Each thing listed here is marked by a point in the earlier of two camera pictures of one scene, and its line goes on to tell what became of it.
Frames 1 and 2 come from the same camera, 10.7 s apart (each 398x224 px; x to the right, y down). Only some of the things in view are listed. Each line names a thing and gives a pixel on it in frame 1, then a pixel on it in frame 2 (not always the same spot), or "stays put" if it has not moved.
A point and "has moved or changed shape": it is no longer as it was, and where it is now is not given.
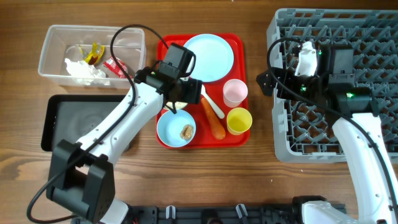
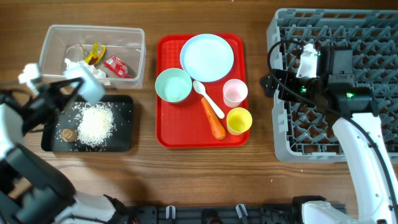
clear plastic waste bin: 79,56 stays put
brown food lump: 186,132 to 69,135
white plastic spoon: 217,110 stays put
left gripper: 193,93 to 53,91
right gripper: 267,90 stays put
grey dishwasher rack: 305,133 stays put
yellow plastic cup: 239,120 stays put
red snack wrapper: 111,64 stays put
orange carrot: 218,129 stays put
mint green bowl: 178,105 has moved or changed shape
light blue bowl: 169,126 to 89,88
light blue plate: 214,57 stays put
